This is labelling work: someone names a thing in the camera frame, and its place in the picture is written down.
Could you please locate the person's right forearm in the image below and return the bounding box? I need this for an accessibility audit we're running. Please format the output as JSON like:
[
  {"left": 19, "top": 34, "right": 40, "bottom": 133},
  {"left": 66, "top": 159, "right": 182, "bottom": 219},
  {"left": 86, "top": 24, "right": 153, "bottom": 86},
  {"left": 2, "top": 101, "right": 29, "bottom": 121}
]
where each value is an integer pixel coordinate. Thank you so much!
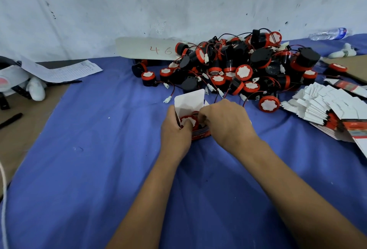
[{"left": 234, "top": 139, "right": 367, "bottom": 249}]

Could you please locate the person's left forearm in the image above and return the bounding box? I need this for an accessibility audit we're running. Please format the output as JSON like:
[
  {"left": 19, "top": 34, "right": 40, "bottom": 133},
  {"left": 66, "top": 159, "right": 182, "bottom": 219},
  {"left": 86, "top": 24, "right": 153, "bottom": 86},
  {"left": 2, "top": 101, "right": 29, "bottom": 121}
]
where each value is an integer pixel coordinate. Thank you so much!
[{"left": 106, "top": 150, "right": 190, "bottom": 249}]

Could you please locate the white printed paper sheet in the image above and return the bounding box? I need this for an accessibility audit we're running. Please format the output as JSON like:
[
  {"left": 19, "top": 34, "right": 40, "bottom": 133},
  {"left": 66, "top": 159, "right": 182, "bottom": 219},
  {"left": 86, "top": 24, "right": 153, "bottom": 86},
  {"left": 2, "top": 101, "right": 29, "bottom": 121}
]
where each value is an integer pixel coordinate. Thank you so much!
[{"left": 19, "top": 57, "right": 103, "bottom": 84}]

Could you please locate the red black round buzzer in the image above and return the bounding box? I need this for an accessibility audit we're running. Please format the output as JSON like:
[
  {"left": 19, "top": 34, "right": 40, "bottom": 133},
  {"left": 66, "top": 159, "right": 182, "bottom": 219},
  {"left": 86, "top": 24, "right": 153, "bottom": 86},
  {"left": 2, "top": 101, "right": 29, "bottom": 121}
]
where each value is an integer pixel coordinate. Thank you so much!
[{"left": 179, "top": 115, "right": 199, "bottom": 131}]

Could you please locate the person's left hand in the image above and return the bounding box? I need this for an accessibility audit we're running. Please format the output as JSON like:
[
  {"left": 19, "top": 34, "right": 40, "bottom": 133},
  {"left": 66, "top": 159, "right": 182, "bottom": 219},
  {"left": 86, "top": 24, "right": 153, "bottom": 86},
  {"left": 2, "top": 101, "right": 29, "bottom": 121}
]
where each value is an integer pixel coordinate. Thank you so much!
[{"left": 160, "top": 105, "right": 193, "bottom": 158}]

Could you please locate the person's right hand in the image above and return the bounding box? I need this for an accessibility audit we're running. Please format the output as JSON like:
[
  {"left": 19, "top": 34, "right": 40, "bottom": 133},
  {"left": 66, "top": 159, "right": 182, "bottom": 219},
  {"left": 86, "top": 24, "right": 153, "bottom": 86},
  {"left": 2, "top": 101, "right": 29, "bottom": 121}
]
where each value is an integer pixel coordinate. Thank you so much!
[{"left": 197, "top": 99, "right": 260, "bottom": 158}]

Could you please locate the clear plastic water bottle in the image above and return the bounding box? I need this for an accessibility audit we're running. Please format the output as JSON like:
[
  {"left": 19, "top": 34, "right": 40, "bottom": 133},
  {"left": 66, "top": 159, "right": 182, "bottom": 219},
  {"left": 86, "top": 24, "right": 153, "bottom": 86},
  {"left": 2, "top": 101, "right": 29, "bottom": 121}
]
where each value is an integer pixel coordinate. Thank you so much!
[{"left": 309, "top": 27, "right": 353, "bottom": 41}]

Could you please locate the stack of flat white cartons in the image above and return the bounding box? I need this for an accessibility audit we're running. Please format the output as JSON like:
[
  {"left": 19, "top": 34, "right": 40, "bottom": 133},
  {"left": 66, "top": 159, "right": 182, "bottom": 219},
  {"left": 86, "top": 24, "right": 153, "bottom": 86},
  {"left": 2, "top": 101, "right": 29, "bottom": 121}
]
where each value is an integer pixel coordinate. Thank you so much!
[{"left": 280, "top": 81, "right": 367, "bottom": 158}]

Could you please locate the black pen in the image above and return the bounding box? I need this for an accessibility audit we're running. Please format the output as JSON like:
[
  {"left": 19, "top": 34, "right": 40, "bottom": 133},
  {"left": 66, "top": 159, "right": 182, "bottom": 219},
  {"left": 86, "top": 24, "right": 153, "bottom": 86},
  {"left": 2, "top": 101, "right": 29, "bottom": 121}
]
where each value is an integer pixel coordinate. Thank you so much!
[{"left": 0, "top": 113, "right": 24, "bottom": 130}]

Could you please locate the small white red carton box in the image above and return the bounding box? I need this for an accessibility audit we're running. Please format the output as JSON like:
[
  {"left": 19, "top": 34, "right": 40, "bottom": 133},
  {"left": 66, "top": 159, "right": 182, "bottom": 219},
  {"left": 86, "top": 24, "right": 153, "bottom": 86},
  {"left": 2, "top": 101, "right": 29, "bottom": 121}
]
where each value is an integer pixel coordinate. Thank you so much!
[{"left": 174, "top": 88, "right": 212, "bottom": 141}]

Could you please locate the brown cardboard sheet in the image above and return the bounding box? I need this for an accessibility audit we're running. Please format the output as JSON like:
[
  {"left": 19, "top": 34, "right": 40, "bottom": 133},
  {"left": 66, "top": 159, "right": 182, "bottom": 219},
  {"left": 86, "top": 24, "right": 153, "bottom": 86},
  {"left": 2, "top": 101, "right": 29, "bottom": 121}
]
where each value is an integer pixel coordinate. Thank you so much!
[{"left": 321, "top": 54, "right": 367, "bottom": 84}]

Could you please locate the pile of red black buzzers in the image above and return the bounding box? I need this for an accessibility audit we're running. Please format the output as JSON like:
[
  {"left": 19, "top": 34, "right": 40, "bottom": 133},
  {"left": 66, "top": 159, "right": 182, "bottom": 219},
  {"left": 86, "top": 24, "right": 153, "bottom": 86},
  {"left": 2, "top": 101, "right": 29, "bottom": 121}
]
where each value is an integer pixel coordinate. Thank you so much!
[{"left": 131, "top": 28, "right": 349, "bottom": 114}]

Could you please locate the white cloth glove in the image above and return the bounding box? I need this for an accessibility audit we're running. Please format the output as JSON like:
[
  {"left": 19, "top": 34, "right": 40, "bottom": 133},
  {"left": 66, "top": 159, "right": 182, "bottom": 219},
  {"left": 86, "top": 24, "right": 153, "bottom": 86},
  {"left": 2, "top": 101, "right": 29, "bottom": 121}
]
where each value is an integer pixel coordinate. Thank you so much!
[{"left": 327, "top": 43, "right": 358, "bottom": 59}]

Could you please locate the blue cloth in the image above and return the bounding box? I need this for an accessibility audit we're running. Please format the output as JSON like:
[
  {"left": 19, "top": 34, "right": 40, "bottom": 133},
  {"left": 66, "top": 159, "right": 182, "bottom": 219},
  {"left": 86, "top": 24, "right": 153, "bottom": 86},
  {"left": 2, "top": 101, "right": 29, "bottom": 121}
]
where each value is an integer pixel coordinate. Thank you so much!
[{"left": 0, "top": 33, "right": 367, "bottom": 249}]

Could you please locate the pale cardboard sign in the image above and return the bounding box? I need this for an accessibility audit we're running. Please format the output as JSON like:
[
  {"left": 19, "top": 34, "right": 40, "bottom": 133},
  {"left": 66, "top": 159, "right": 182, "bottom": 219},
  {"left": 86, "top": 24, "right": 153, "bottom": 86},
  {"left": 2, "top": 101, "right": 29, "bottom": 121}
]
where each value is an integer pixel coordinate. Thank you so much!
[{"left": 115, "top": 37, "right": 190, "bottom": 61}]

